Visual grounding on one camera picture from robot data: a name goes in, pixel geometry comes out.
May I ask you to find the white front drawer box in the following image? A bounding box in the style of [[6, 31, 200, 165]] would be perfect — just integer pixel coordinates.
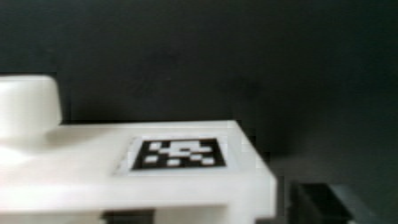
[[0, 75, 278, 224]]

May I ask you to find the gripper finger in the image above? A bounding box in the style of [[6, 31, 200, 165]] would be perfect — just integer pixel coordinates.
[[296, 182, 381, 224]]

